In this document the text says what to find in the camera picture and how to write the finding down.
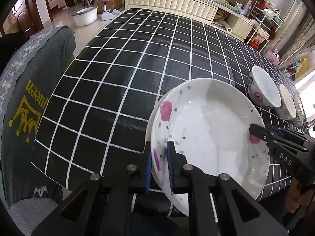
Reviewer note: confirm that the cream tufted sideboard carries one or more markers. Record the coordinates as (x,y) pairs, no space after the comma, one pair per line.
(172,3)

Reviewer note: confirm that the grey curtain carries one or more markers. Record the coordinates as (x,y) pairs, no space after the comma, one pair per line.
(297,36)

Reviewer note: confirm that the white bowl red mark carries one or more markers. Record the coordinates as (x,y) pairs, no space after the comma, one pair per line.
(264,86)

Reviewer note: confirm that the white paper roll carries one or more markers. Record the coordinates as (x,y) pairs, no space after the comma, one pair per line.
(227,27)

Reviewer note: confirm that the pink bag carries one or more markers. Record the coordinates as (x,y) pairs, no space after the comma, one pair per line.
(272,57)

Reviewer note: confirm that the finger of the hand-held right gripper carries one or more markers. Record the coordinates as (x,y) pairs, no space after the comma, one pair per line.
(273,130)
(258,131)

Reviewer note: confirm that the small white dish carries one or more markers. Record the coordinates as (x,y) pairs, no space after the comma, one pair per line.
(299,113)

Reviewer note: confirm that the white plastic tub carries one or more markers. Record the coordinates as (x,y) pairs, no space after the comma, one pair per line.
(85,16)

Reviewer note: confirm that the cardboard box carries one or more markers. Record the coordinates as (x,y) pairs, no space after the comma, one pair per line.
(115,2)

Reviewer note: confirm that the white bowl grey pattern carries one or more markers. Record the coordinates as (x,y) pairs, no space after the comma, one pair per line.
(288,103)

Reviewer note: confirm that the grey covered chair crown print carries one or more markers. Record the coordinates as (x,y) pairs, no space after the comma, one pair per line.
(37,78)

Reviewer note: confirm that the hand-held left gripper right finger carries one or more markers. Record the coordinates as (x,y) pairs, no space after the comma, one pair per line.
(170,169)

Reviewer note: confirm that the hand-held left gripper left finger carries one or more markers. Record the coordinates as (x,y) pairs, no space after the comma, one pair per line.
(148,174)

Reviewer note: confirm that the white plate pink flowers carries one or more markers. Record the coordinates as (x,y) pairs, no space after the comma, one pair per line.
(216,132)

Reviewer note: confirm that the dark cloth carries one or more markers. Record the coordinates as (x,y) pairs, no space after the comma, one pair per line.
(12,44)

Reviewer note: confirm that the white standing fan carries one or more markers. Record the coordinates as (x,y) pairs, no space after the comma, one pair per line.
(109,14)

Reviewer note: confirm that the white metal rack shelf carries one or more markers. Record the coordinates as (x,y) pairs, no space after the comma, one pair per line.
(265,27)

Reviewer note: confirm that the black white checked tablecloth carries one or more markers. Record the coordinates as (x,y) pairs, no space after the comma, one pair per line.
(123,78)

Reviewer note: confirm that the person's right hand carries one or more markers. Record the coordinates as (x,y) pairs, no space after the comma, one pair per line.
(297,199)

